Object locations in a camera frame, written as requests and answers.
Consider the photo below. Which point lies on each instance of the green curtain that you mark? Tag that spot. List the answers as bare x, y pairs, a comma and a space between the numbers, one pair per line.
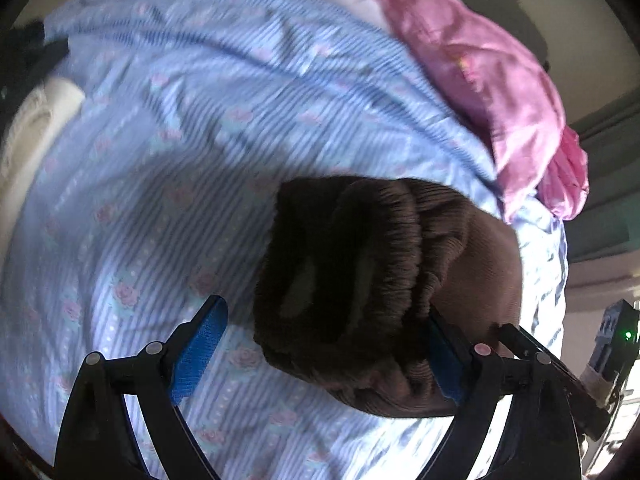
605, 185

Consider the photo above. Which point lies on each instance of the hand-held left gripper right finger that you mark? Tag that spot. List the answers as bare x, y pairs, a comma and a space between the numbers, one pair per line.
447, 365

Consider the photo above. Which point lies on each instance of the brown fleece pants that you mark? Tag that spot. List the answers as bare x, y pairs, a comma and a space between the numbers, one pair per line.
360, 285

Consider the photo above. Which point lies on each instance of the crumpled pink cloth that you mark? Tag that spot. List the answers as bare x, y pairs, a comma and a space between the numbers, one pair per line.
567, 175

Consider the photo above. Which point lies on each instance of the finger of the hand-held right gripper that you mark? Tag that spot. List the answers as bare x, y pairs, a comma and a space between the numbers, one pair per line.
575, 390

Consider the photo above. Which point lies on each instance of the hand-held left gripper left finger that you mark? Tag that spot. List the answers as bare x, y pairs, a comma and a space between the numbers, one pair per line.
200, 345

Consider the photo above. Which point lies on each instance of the bed with blue striped sheet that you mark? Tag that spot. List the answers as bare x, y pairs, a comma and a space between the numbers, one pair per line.
175, 170

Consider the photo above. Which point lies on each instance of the folded black garment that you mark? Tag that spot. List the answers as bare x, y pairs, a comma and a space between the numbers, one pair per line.
27, 65

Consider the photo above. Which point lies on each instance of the folded white garment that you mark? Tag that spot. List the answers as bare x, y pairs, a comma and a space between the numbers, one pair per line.
35, 130

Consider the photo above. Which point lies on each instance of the pink duvet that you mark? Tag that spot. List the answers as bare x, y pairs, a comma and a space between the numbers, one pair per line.
475, 85

